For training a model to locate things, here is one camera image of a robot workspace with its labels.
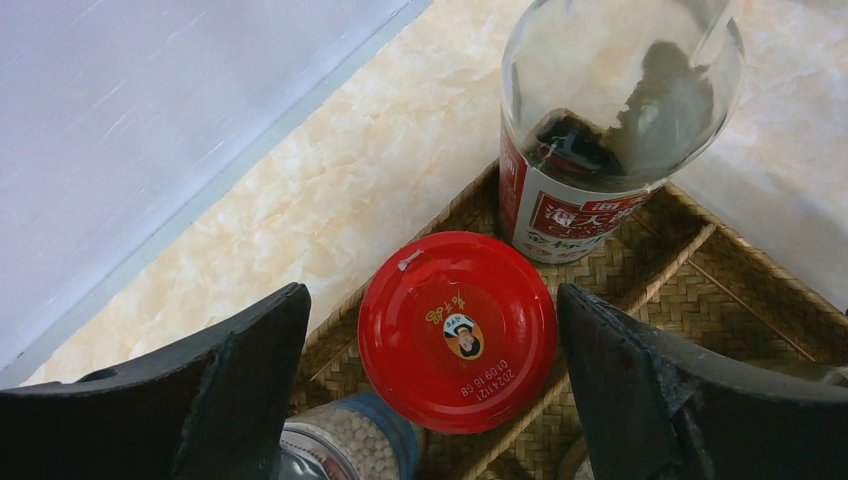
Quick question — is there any red lid sauce jar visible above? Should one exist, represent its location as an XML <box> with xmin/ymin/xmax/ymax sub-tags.
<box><xmin>358</xmin><ymin>231</ymin><xmax>557</xmax><ymax>434</ymax></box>

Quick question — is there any silver lid jar blue label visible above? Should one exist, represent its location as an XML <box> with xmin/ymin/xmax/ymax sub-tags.
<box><xmin>280</xmin><ymin>392</ymin><xmax>426</xmax><ymax>479</ymax></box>

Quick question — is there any tall glass sauce bottle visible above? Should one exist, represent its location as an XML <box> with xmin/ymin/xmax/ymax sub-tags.
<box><xmin>499</xmin><ymin>0</ymin><xmax>744</xmax><ymax>264</ymax></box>

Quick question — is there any black cap shaker front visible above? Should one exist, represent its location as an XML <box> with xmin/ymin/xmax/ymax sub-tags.
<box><xmin>556</xmin><ymin>436</ymin><xmax>595</xmax><ymax>480</ymax></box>

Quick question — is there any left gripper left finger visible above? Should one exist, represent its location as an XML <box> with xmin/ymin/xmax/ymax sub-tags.
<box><xmin>1</xmin><ymin>283</ymin><xmax>311</xmax><ymax>479</ymax></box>

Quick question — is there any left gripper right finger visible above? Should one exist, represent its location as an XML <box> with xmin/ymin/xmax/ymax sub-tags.
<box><xmin>557</xmin><ymin>284</ymin><xmax>847</xmax><ymax>479</ymax></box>

